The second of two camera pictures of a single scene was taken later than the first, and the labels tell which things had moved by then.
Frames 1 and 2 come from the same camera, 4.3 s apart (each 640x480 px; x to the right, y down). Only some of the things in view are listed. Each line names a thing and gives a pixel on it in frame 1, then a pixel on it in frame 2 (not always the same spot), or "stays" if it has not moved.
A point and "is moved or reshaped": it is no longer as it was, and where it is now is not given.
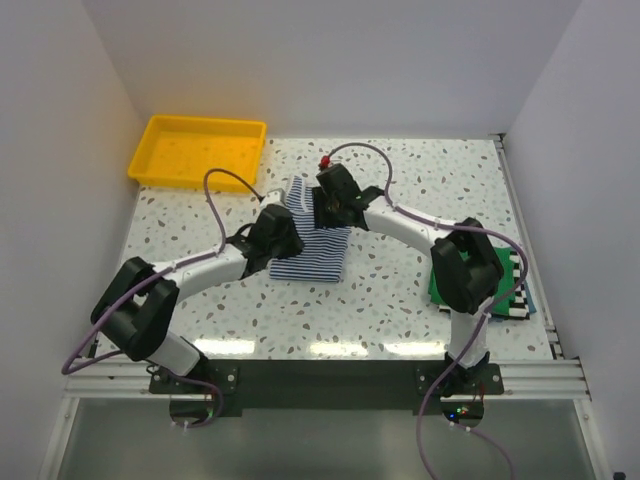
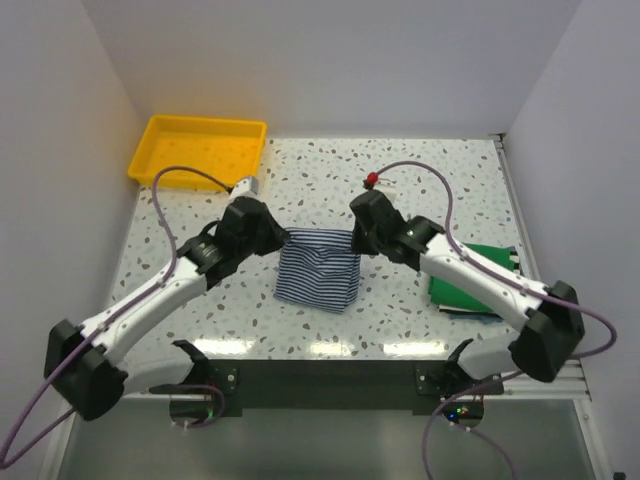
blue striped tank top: (323, 251) is moved or reshaped
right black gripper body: (327, 209) to (366, 242)
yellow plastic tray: (177, 152) stays
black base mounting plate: (332, 387) stays
